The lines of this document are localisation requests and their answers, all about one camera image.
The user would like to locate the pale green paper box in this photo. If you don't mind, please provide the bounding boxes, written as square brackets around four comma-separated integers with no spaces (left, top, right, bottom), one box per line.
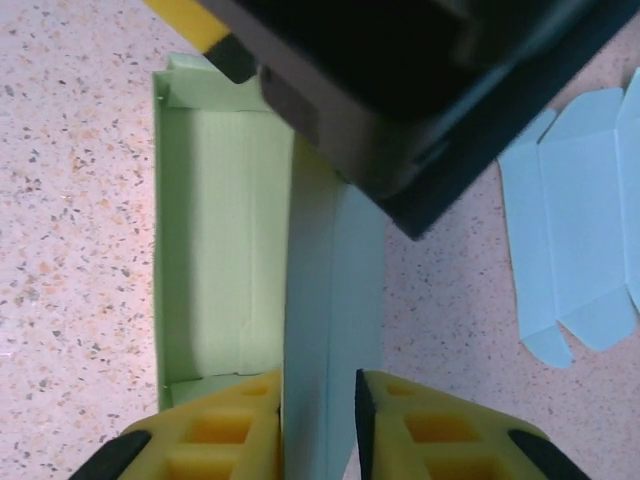
[149,52,387,480]

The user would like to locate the pale blue paper box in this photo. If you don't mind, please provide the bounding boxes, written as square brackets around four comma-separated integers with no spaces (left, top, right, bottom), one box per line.
[496,66,640,372]

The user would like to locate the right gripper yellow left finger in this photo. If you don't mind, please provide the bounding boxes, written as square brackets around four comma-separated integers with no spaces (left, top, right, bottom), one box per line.
[74,368,284,480]

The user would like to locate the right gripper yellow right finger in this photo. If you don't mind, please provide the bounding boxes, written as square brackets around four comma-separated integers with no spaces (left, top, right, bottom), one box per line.
[353,368,589,480]

